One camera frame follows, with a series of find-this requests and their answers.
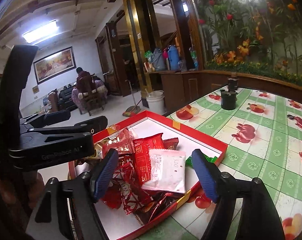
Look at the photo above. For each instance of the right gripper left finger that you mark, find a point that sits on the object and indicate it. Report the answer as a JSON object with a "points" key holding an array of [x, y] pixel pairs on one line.
{"points": [[102, 173]]}

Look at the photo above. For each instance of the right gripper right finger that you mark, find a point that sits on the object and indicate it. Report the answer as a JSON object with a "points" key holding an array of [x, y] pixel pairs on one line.
{"points": [[208, 174]]}

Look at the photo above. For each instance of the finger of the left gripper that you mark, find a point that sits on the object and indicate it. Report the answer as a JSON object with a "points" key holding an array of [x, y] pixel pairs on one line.
{"points": [[46, 119], [92, 126]]}

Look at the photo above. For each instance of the brown gold snack bag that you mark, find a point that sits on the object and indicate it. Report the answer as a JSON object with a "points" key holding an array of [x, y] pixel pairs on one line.
{"points": [[98, 150]]}

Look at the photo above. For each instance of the red flower snack packet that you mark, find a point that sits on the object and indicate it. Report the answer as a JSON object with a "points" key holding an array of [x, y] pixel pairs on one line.
{"points": [[122, 143]]}

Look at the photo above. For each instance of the dark red patterned candy packet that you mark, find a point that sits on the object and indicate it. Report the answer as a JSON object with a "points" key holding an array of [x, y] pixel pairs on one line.
{"points": [[132, 196]]}

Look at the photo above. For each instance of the red white-print snack packet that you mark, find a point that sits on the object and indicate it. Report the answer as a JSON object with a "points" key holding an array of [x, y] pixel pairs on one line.
{"points": [[142, 163]]}

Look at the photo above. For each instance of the pink white snack packet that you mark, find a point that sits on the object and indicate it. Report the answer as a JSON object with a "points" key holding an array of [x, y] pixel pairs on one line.
{"points": [[167, 171]]}

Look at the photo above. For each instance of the small dark red packet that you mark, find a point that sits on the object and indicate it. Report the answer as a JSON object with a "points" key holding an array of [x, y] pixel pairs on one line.
{"points": [[170, 144]]}

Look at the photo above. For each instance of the person's left hand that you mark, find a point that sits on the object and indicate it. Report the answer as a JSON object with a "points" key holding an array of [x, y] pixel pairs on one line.
{"points": [[19, 202]]}

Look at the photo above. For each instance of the wooden chair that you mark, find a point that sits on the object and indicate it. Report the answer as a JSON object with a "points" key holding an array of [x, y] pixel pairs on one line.
{"points": [[91, 96]]}

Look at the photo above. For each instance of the seated person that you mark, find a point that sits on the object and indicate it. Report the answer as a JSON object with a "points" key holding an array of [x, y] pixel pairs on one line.
{"points": [[77, 95]]}

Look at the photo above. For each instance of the red white tray box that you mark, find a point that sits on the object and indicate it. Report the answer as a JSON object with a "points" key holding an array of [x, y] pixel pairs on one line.
{"points": [[160, 204]]}

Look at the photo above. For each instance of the white bucket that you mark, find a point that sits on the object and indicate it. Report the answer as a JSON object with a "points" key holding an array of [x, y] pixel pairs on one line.
{"points": [[156, 102]]}

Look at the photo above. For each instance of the black cup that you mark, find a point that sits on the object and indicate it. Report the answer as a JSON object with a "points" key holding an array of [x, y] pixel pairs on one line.
{"points": [[228, 99]]}

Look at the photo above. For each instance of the blue thermos jug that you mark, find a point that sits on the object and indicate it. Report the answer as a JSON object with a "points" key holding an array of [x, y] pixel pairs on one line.
{"points": [[174, 58]]}

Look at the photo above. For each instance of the flower planter display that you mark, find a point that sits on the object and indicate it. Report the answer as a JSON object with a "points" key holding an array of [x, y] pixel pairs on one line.
{"points": [[260, 37]]}

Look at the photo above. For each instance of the framed wall painting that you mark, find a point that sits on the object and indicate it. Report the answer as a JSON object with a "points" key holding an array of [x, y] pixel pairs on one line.
{"points": [[54, 64]]}

